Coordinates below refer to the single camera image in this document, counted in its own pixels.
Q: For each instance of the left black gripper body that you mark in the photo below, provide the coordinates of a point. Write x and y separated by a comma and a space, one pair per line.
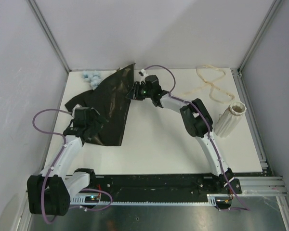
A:
95, 125

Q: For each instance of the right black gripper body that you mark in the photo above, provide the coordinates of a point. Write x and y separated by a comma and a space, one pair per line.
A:
141, 91

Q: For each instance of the black wrapping paper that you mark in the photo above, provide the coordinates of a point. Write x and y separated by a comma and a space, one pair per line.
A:
109, 99

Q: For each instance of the blue and pink flower bouquet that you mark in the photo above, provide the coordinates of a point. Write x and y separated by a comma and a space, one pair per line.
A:
93, 78

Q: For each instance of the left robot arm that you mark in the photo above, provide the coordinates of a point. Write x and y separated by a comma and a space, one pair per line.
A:
50, 191

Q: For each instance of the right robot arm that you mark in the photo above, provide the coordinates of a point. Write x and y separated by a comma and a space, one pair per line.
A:
197, 122

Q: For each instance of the white ribbed vase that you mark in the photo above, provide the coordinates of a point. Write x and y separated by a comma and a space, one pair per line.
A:
230, 119

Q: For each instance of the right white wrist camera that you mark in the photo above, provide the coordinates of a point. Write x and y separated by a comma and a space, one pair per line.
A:
143, 73

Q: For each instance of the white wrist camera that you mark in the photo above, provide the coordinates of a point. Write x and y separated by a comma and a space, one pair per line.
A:
143, 73
74, 109

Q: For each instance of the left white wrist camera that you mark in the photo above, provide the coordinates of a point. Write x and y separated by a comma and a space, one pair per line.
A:
74, 109

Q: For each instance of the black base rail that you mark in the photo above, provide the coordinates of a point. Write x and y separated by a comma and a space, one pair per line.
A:
164, 188

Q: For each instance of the aluminium frame rails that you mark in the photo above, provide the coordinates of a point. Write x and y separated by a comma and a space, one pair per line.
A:
156, 142

